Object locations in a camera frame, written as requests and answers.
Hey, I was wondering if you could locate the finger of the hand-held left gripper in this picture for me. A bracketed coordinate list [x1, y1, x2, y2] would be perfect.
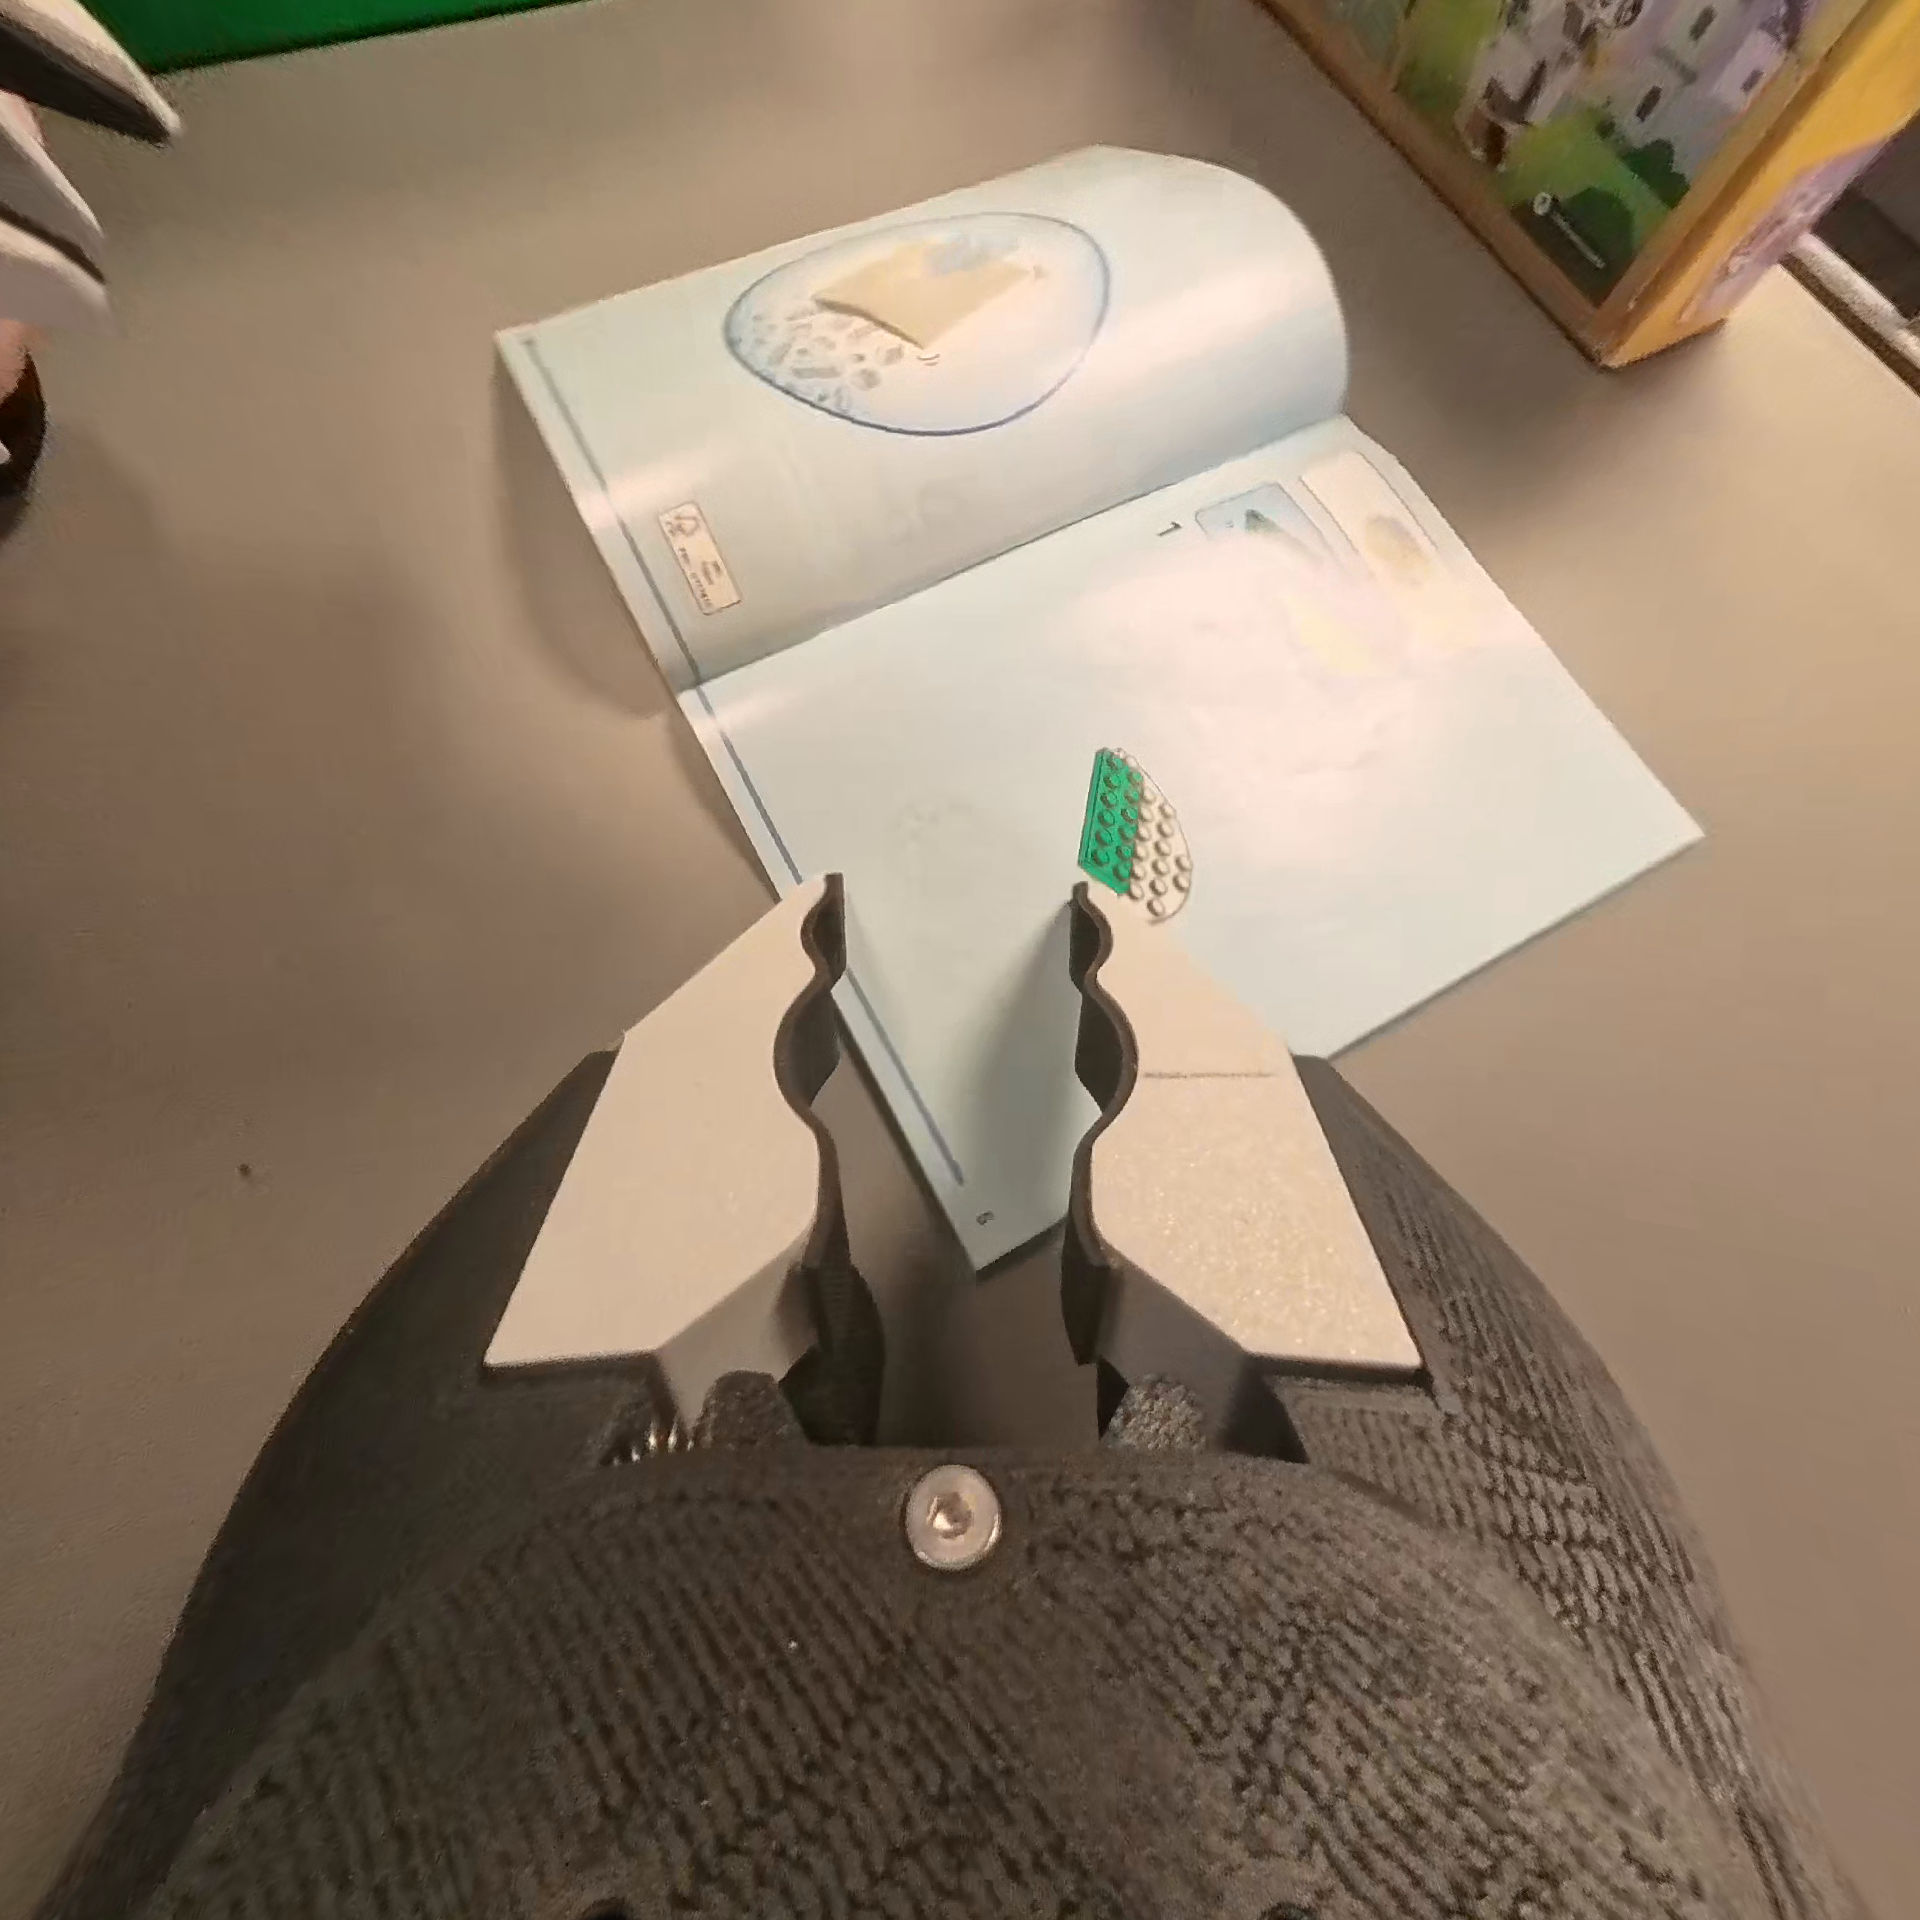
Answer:
[0, 93, 121, 345]
[0, 0, 182, 151]

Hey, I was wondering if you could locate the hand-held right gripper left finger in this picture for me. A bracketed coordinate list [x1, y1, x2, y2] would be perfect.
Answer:
[477, 870, 854, 1389]

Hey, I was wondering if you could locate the unicorn instruction booklet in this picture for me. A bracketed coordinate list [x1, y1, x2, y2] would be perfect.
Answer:
[496, 144, 1710, 1276]

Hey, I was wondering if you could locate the yellow lego box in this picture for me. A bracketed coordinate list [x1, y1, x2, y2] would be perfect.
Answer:
[1258, 0, 1920, 372]

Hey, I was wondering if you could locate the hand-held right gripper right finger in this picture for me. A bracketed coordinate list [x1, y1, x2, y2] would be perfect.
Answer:
[1060, 879, 1428, 1384]

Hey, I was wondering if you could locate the green plastic bin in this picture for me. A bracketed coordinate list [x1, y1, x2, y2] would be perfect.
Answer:
[131, 0, 603, 72]

